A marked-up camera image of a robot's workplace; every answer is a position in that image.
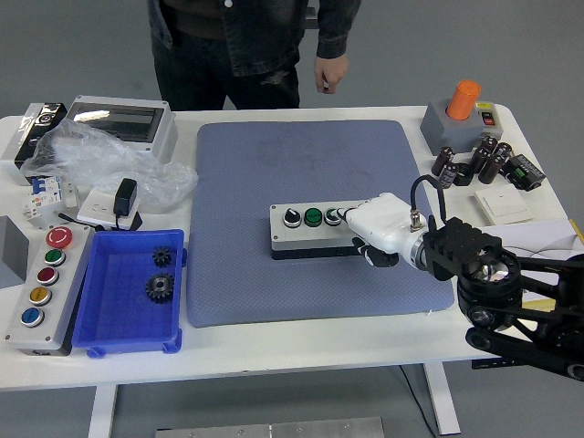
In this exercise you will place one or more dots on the black power adapter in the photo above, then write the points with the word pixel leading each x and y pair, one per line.
pixel 125 197

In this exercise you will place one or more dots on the glossy black door device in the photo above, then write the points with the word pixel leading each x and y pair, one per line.
pixel 43 125

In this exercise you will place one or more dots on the five-button grey control box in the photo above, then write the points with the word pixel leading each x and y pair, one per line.
pixel 64 283

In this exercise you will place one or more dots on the black table control panel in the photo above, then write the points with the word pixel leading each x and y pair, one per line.
pixel 483 364

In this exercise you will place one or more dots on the white table leg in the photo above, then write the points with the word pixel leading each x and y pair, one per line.
pixel 102 410
pixel 442 401

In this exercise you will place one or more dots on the white packaging box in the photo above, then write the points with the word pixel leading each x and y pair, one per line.
pixel 9 150

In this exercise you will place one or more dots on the small black gear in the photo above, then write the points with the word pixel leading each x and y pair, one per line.
pixel 161 257

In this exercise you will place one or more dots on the black module with green terminal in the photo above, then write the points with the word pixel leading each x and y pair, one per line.
pixel 524 172

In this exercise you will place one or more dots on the large black gear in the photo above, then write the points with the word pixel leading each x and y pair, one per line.
pixel 159 287

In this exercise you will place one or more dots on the black round holder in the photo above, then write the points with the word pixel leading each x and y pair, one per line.
pixel 465 175

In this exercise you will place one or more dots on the clear crumpled plastic bag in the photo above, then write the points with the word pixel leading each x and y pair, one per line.
pixel 91 155

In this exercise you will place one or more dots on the grey enclosure with clear lid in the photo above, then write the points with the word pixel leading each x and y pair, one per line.
pixel 118 118

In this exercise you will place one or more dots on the white wall socket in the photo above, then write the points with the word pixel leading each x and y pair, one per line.
pixel 98 207

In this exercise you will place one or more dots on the white green-red push switch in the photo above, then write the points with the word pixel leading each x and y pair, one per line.
pixel 489 119

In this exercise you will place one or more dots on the grey square block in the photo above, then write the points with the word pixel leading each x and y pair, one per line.
pixel 438 128

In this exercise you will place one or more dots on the blue plastic bin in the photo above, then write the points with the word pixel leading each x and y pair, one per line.
pixel 118 319

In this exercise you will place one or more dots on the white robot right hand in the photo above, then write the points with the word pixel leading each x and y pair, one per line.
pixel 383 221

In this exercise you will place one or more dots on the black cylindrical capacitor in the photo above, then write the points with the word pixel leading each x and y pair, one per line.
pixel 490 169
pixel 478 160
pixel 443 159
pixel 503 150
pixel 449 175
pixel 488 143

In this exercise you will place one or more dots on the blue-grey padded mat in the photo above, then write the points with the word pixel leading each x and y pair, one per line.
pixel 237 182

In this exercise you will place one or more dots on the person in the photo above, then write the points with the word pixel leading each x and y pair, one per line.
pixel 237 36

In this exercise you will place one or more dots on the three-button grey control box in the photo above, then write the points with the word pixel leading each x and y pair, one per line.
pixel 310 237

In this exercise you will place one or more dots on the white wall switch panel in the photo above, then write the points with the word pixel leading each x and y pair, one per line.
pixel 502 205

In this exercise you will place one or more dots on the person's left hand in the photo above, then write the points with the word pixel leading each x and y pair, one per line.
pixel 330 73

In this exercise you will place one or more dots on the orange cylinder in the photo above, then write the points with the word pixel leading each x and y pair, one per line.
pixel 463 100

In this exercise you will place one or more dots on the white yellow-edged carton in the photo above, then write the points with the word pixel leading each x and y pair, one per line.
pixel 547 232

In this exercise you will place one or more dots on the grey metal box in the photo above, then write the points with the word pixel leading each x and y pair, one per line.
pixel 11 251

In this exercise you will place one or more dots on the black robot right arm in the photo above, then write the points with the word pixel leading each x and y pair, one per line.
pixel 461 246

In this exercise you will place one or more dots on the white blue circuit breaker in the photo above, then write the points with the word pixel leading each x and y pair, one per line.
pixel 45 191

